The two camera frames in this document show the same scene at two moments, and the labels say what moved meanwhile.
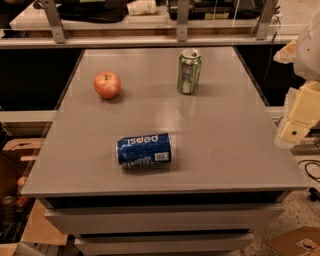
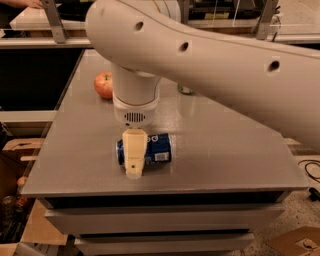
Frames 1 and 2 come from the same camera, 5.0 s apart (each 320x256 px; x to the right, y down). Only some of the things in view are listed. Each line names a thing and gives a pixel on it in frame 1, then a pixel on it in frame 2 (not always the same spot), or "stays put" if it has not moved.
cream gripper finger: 303,114 -> 135,140
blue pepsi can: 144,149 stays put
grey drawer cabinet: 230,168 stays put
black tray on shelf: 219,9 stays put
